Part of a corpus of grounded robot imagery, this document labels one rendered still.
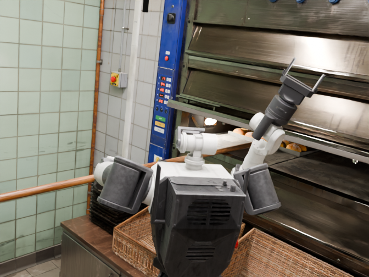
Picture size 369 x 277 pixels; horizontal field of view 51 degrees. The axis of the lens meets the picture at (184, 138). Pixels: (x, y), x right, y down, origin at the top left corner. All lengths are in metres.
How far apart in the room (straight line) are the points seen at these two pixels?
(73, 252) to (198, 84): 1.29
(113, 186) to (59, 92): 1.83
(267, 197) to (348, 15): 0.98
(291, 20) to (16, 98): 1.77
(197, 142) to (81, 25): 1.92
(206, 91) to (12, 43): 1.26
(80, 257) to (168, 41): 1.41
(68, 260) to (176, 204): 1.70
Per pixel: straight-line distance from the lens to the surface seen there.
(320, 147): 1.77
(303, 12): 2.00
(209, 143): 1.18
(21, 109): 2.80
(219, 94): 2.20
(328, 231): 2.00
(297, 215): 2.05
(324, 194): 1.96
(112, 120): 2.93
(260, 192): 1.25
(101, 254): 2.31
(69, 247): 2.61
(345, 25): 1.91
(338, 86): 1.89
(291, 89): 1.35
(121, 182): 1.13
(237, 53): 2.13
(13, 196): 1.47
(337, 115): 1.89
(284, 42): 2.02
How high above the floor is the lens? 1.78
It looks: 14 degrees down
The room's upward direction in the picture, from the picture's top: 7 degrees clockwise
